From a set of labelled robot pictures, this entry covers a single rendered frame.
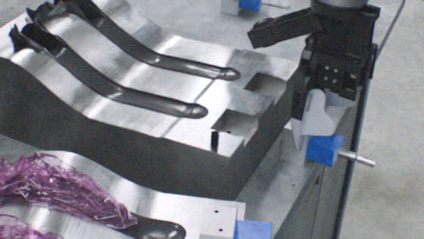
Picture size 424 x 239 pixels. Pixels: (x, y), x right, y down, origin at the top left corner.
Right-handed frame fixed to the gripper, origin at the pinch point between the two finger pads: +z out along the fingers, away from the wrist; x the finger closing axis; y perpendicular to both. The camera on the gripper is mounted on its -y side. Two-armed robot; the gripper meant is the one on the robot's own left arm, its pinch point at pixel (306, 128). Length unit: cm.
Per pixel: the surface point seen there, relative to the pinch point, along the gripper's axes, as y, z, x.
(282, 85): -5.6, -3.4, 3.0
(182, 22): -36.2, 4.6, 25.9
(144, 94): -19.6, -3.7, -10.4
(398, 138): -13, 85, 134
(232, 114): -7.5, -3.7, -7.9
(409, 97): -18, 85, 164
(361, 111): -10, 35, 64
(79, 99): -25.4, -4.5, -17.4
